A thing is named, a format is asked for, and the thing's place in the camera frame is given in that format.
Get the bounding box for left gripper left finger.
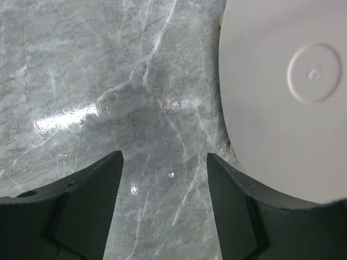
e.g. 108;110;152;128
1;151;124;259

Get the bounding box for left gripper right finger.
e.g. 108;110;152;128
207;153;346;259

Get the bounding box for cream round drawer cabinet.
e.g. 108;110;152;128
219;1;346;203

